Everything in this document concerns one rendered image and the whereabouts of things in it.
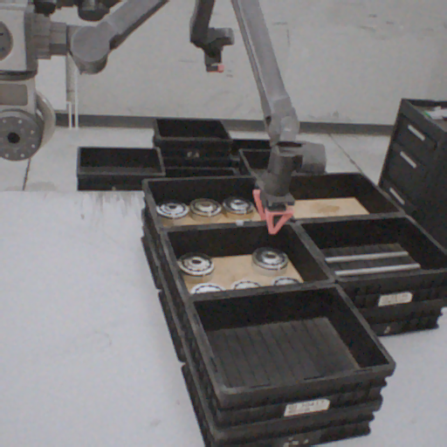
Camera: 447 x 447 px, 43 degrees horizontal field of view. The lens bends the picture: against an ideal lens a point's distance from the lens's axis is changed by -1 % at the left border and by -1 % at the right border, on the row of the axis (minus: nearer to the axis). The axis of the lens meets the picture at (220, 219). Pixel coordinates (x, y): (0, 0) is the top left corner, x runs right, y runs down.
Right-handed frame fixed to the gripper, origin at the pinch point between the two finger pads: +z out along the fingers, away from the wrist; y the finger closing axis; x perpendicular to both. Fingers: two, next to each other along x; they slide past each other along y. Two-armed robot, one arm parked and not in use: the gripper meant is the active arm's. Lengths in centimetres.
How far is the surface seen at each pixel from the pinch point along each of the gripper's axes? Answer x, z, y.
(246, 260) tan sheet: -4.3, 23.9, 17.5
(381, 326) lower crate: -37.5, 30.7, -7.5
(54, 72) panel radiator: 39, 64, 311
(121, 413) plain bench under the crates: 36, 38, -20
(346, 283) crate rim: -21.2, 13.8, -8.0
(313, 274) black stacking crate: -17.2, 17.8, 1.4
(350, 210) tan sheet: -51, 23, 42
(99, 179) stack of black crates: 26, 52, 122
